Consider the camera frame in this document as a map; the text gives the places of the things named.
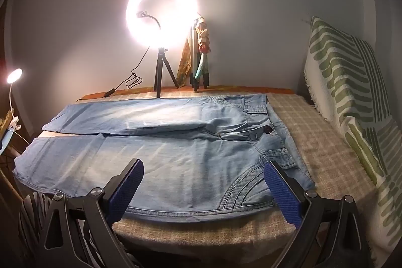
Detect white ring light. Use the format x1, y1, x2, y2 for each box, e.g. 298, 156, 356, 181
126, 0, 199, 49

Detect light blue denim pants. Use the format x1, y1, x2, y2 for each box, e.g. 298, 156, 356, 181
13, 93, 316, 223

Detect black gooseneck phone holder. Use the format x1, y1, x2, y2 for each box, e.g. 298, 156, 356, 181
136, 12, 162, 49

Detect white green patterned pillow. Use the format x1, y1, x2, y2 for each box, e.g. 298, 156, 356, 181
303, 16, 402, 256

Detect white clip lamp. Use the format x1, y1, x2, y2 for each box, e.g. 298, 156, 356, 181
0, 68, 24, 133

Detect yellow green patterned scarf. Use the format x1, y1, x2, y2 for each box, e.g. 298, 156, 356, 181
176, 42, 193, 88

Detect small black tripod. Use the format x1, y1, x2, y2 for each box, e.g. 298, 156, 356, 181
153, 47, 180, 98

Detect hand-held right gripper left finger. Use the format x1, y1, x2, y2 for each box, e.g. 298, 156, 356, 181
44, 158, 145, 268

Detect black power cable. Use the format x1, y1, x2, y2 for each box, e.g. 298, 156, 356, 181
77, 46, 151, 102

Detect beige checked blanket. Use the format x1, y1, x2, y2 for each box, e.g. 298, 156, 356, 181
31, 91, 377, 256

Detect light blue panel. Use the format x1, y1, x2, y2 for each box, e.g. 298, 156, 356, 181
0, 129, 15, 158

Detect folded silver tripod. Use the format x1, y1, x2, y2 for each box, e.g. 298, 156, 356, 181
188, 17, 210, 91

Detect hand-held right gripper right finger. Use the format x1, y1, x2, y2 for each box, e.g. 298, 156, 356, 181
263, 160, 374, 268

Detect colourful knotted cloth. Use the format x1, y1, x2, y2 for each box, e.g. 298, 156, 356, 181
196, 17, 212, 80

